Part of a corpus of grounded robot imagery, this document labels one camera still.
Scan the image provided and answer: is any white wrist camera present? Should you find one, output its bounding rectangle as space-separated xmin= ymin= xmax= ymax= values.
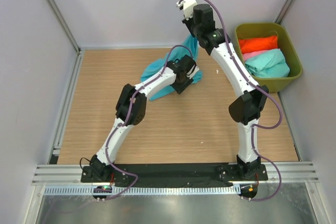
xmin=176 ymin=0 xmax=197 ymax=20
xmin=186 ymin=63 xmax=200 ymax=79

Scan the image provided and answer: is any slotted grey cable duct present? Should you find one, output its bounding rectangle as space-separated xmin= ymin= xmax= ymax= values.
xmin=44 ymin=184 xmax=240 ymax=196

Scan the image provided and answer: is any olive green plastic tub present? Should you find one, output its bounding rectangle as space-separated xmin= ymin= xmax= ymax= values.
xmin=234 ymin=23 xmax=302 ymax=93

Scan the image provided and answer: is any aluminium front frame rail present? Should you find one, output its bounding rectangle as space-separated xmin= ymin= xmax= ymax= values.
xmin=32 ymin=162 xmax=319 ymax=184

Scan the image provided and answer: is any orange folded t shirt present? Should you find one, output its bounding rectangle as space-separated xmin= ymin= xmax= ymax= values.
xmin=238 ymin=35 xmax=278 ymax=54

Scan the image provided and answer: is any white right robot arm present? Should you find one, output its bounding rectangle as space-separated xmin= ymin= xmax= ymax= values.
xmin=177 ymin=0 xmax=268 ymax=180

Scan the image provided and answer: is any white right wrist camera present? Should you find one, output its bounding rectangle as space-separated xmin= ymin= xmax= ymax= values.
xmin=176 ymin=0 xmax=197 ymax=20

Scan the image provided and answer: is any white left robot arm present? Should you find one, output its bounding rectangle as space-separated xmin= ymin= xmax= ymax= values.
xmin=86 ymin=55 xmax=199 ymax=182

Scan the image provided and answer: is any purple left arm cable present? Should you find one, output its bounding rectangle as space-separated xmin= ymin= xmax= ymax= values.
xmin=103 ymin=45 xmax=198 ymax=200

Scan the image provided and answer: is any pink folded t shirt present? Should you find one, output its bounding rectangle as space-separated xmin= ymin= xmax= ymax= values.
xmin=243 ymin=50 xmax=267 ymax=61

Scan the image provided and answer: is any mint green folded t shirt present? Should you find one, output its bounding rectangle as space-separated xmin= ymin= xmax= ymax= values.
xmin=245 ymin=49 xmax=290 ymax=79

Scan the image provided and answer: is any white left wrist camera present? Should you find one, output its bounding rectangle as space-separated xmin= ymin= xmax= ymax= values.
xmin=186 ymin=63 xmax=200 ymax=79

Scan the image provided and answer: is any blue t shirt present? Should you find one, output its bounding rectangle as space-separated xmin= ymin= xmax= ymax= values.
xmin=140 ymin=34 xmax=204 ymax=101

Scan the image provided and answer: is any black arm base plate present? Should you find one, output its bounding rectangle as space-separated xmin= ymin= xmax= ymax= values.
xmin=80 ymin=163 xmax=268 ymax=183

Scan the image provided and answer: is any aluminium left frame post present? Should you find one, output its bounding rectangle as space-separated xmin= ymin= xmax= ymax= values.
xmin=46 ymin=0 xmax=81 ymax=54

